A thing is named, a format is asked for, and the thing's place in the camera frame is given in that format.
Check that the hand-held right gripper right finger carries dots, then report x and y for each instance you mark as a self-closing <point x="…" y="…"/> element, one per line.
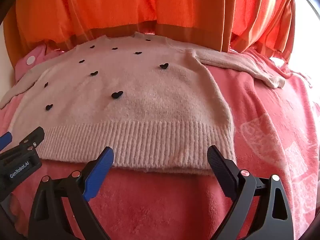
<point x="220" y="166"/>

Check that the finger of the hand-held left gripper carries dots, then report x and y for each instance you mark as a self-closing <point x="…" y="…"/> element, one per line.
<point x="32" y="136"/>
<point x="5" y="140"/>

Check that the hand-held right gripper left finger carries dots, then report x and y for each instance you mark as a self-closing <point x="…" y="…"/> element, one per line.
<point x="100" y="171"/>

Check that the pink printed blanket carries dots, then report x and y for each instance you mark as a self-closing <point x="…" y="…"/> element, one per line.
<point x="262" y="110"/>

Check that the pink cushion with white dot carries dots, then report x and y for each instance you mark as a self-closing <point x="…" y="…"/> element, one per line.
<point x="23" y="67"/>

